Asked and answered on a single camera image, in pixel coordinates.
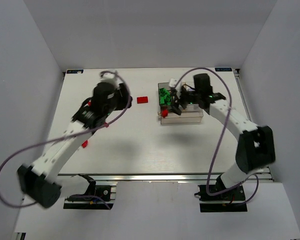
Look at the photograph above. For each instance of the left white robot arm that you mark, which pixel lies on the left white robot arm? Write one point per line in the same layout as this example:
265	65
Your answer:
39	180

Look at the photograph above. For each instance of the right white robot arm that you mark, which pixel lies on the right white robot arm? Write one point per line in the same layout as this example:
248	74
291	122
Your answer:
255	144

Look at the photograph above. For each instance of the green tall lego brick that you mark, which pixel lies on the green tall lego brick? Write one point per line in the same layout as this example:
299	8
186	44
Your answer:
162	101

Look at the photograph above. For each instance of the blue corner label left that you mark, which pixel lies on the blue corner label left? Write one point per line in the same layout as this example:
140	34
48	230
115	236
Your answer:
74	71

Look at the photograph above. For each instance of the aluminium table rail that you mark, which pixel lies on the aluminium table rail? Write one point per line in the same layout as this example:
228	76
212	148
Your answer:
264	176

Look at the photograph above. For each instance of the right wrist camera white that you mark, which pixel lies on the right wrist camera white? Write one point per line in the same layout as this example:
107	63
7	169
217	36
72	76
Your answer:
173	83

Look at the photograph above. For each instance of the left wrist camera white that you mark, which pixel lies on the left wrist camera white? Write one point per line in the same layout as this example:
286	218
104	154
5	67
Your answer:
109	76

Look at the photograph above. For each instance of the green square lego brick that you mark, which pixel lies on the green square lego brick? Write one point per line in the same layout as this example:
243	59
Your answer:
162	91

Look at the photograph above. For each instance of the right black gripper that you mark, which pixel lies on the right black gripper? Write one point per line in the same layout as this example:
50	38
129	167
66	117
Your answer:
179	99

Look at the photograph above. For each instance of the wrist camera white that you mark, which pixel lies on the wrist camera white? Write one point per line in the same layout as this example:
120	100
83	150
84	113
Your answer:
109	76
173	83

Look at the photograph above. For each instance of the long grey drawer bin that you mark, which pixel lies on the long grey drawer bin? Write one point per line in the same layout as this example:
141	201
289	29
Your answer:
191	115

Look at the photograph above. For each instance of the red sloped lego brick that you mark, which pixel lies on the red sloped lego brick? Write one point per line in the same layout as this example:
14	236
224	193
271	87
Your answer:
164	113

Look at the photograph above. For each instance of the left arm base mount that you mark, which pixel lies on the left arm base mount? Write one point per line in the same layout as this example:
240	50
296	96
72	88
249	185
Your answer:
92	195

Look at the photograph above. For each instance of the red arch lego piece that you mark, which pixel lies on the red arch lego piece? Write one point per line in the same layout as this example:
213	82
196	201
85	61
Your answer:
85	144

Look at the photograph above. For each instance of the smoky grey plastic bin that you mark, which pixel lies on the smoky grey plastic bin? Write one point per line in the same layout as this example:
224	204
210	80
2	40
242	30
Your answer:
165	106

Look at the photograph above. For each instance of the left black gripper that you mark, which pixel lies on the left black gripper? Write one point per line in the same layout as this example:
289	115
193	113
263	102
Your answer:
125	95

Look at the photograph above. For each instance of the blue corner label right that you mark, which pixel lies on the blue corner label right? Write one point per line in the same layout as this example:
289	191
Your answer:
223	69

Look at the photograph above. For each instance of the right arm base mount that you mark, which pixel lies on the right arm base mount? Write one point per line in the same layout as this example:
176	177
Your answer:
232	201

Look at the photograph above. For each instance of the green long lego brick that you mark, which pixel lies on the green long lego brick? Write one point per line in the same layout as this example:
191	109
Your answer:
168	98

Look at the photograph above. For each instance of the blue corner label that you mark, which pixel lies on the blue corner label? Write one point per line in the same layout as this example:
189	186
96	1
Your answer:
223	69
74	71

